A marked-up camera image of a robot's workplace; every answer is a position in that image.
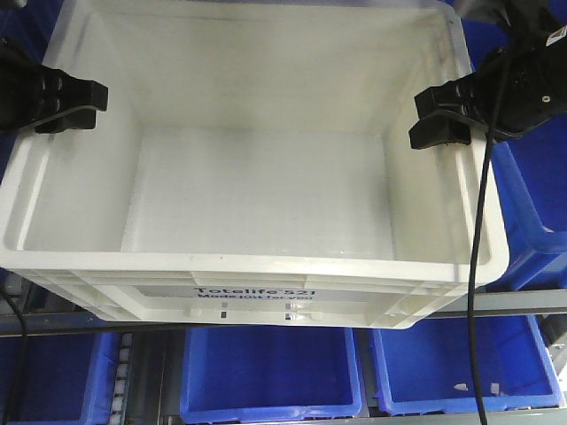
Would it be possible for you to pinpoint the black cable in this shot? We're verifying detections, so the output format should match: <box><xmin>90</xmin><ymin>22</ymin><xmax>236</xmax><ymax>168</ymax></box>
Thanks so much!
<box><xmin>466</xmin><ymin>8</ymin><xmax>528</xmax><ymax>425</ymax></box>
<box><xmin>0</xmin><ymin>291</ymin><xmax>30</xmax><ymax>425</ymax></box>

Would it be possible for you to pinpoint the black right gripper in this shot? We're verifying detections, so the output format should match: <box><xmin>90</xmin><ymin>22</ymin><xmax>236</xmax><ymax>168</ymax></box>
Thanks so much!
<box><xmin>408</xmin><ymin>1</ymin><xmax>566</xmax><ymax>149</ymax></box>

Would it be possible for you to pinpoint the black left cable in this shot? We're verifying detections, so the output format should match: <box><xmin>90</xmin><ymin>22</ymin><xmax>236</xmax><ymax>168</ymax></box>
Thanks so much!
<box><xmin>0</xmin><ymin>291</ymin><xmax>30</xmax><ymax>425</ymax></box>

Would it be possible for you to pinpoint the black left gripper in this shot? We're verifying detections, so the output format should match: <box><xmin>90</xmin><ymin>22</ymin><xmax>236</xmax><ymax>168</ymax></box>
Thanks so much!
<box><xmin>1</xmin><ymin>37</ymin><xmax>108</xmax><ymax>134</ymax></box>

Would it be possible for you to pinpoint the black right cable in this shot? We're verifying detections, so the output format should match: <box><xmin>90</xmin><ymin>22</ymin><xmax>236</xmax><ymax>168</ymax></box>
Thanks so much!
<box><xmin>466</xmin><ymin>8</ymin><xmax>528</xmax><ymax>425</ymax></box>

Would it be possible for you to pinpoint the white plastic tote bin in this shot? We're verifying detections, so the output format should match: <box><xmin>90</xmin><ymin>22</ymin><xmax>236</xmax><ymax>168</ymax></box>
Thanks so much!
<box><xmin>1</xmin><ymin>1</ymin><xmax>484</xmax><ymax>328</ymax></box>

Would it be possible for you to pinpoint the blue bin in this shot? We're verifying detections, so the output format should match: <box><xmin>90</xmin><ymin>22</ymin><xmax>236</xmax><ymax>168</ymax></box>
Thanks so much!
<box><xmin>1</xmin><ymin>333</ymin><xmax>121</xmax><ymax>424</ymax></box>
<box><xmin>179</xmin><ymin>326</ymin><xmax>362</xmax><ymax>424</ymax></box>
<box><xmin>369</xmin><ymin>315</ymin><xmax>563</xmax><ymax>416</ymax></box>

